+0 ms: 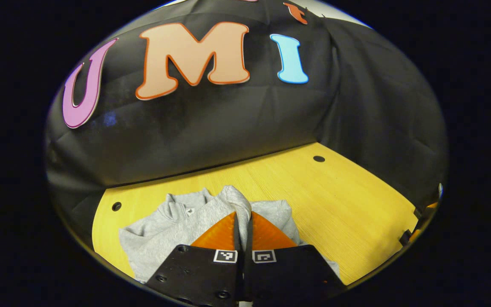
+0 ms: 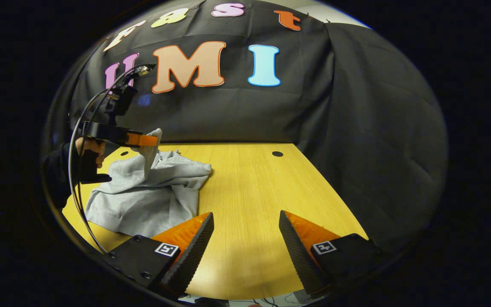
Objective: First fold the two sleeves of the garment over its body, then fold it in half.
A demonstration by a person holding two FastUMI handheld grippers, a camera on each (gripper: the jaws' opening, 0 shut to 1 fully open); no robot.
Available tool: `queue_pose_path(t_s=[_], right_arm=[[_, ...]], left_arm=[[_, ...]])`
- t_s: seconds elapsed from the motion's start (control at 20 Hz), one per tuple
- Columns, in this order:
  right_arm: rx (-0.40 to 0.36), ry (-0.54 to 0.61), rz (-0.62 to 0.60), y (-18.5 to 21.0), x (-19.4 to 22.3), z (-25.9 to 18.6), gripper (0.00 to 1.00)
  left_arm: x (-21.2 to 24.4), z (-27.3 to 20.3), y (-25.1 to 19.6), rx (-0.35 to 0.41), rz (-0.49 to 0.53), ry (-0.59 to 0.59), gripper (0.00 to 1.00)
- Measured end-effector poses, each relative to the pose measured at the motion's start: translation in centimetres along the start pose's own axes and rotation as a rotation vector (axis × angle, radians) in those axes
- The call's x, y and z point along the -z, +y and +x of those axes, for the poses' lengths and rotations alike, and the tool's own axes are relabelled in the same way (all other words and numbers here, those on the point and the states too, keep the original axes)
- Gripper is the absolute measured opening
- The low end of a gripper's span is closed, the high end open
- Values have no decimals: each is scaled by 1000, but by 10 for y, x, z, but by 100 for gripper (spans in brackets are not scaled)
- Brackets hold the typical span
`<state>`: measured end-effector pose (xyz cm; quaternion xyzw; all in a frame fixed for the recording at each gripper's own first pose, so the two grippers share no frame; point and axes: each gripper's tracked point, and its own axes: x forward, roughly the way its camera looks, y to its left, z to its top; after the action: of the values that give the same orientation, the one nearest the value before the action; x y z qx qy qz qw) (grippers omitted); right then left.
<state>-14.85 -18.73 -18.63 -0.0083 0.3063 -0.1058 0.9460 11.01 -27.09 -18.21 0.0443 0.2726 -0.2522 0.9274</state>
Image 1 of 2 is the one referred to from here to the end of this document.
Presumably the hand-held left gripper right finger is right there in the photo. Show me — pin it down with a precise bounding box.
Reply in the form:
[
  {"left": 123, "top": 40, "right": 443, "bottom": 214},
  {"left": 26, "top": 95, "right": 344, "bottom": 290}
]
[{"left": 243, "top": 211, "right": 348, "bottom": 303}]

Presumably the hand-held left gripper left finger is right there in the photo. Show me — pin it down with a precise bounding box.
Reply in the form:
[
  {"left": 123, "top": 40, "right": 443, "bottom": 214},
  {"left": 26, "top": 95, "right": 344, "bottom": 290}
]
[{"left": 145, "top": 211, "right": 244, "bottom": 305}]

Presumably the grey zip-neck sweatshirt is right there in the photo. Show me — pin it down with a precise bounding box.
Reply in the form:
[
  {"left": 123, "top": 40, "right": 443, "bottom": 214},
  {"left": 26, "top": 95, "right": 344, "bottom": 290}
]
[{"left": 119, "top": 185, "right": 340, "bottom": 284}]

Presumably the black backdrop cloth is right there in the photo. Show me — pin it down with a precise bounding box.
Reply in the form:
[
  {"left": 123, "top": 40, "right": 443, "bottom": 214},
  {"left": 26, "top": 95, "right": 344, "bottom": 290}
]
[{"left": 45, "top": 0, "right": 448, "bottom": 239}]

